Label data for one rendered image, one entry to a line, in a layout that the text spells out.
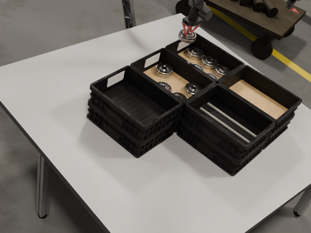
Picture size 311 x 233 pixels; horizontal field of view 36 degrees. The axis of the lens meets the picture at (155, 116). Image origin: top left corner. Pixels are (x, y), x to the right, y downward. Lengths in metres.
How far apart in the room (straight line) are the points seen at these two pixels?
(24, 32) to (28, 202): 1.85
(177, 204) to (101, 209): 0.36
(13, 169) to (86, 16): 2.01
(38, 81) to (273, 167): 1.40
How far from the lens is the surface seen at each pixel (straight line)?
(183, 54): 3.04
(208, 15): 2.69
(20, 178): 3.26
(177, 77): 2.83
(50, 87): 2.82
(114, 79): 2.62
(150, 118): 2.52
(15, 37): 4.43
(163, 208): 2.31
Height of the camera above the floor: 2.51
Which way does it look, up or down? 41 degrees down
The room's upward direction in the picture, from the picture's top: 14 degrees clockwise
